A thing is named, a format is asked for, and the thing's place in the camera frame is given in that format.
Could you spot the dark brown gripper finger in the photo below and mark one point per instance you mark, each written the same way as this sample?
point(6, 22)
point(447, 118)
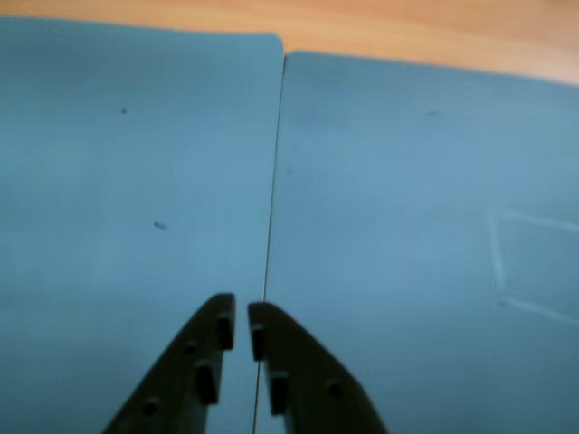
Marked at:
point(181, 380)
point(312, 384)

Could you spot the grey mat with box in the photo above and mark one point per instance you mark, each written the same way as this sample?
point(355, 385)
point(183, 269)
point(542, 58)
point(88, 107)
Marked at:
point(384, 181)

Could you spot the transparent plastic box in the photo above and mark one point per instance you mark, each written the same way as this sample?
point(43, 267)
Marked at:
point(497, 257)

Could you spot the grey mat without box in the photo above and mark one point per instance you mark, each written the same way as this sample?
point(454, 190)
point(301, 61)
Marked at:
point(135, 158)

